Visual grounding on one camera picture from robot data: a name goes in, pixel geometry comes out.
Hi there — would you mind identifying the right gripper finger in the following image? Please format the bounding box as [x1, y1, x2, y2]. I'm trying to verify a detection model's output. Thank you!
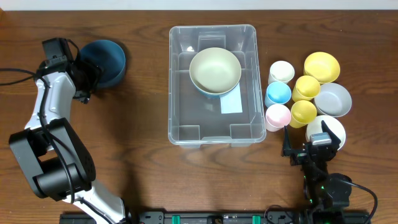
[282, 126, 292, 156]
[321, 120, 341, 146]

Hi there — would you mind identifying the dark blue bowl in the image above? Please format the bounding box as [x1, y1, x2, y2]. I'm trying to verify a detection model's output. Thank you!
[80, 40, 126, 89]
[193, 83, 240, 98]

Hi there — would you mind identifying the pink cup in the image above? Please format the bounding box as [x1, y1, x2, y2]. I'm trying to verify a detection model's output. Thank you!
[265, 104, 291, 132]

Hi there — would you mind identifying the yellow cup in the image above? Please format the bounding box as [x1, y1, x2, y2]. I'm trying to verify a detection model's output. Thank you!
[289, 100, 317, 128]
[292, 75, 320, 102]

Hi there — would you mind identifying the cream large bowl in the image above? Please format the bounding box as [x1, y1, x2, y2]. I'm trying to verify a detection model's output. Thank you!
[188, 47, 242, 93]

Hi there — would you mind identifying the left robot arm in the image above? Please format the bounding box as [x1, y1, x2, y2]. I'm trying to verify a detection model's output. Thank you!
[9, 58, 132, 223]

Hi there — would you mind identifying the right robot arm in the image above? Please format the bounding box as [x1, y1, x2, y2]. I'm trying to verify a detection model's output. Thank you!
[282, 121, 351, 209]

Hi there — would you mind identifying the white small bowl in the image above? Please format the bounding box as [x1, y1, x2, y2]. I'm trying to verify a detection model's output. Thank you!
[305, 115, 346, 150]

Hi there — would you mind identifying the grey small bowl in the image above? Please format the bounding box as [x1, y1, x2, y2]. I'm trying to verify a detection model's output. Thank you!
[314, 83, 353, 118]

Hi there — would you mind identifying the light blue cup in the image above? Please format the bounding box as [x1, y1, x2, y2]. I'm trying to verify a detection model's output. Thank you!
[264, 82, 292, 108]

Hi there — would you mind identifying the yellow small bowl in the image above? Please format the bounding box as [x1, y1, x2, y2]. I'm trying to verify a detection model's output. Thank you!
[303, 52, 341, 84]

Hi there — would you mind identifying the cream white cup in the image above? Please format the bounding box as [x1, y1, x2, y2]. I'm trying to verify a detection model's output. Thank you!
[268, 60, 295, 84]

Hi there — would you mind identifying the clear plastic storage bin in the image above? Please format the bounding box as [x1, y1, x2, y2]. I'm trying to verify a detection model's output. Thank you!
[168, 24, 266, 147]

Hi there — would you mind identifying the left black cable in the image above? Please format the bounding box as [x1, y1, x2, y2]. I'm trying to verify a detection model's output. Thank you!
[0, 67, 113, 224]

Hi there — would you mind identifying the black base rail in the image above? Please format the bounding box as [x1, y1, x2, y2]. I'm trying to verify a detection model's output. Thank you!
[58, 210, 373, 224]

